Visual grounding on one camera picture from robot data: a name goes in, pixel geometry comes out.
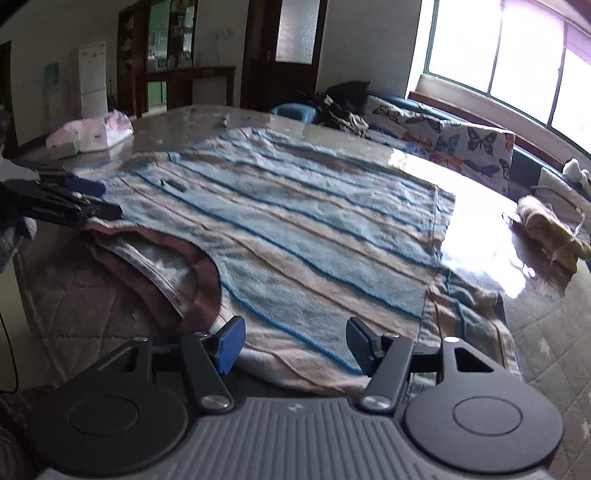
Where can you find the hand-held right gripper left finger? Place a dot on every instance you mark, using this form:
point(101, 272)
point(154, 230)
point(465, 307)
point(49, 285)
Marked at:
point(231, 344)

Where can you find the person's left hand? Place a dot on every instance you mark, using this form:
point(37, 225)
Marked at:
point(25, 230)

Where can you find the yellowish folded cloth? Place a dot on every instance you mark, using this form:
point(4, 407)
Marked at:
point(545, 221)

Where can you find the blue sofa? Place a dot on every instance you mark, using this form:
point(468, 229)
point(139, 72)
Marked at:
point(291, 111)

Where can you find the striped blue beige towel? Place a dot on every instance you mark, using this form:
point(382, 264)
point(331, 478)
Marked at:
point(300, 221)

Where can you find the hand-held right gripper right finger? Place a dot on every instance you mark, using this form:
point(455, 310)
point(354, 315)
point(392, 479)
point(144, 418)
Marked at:
point(360, 344)

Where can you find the dark wooden shelf cabinet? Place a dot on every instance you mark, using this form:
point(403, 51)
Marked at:
point(134, 55)

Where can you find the dark wooden sideboard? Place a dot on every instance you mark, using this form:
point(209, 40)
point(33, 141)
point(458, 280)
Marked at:
point(203, 76)

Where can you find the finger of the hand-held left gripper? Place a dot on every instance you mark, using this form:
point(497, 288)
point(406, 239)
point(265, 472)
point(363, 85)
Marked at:
point(85, 187)
point(78, 210)

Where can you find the dark wooden door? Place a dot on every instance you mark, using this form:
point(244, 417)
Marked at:
point(258, 69)

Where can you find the white cardboard box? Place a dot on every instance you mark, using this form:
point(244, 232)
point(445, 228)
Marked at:
point(94, 138)

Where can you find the white tissue box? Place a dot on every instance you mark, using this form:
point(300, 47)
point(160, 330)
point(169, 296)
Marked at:
point(117, 122)

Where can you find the white pillow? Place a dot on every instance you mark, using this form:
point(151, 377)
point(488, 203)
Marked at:
point(554, 187)

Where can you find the white plush toy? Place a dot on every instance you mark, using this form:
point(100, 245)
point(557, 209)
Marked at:
point(575, 169)

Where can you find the large window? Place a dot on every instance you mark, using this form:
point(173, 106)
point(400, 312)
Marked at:
point(461, 37)

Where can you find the white refrigerator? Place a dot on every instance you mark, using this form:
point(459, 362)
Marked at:
point(92, 78)

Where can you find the pile of black clothes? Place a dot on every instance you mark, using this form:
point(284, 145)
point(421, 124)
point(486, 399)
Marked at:
point(341, 104)

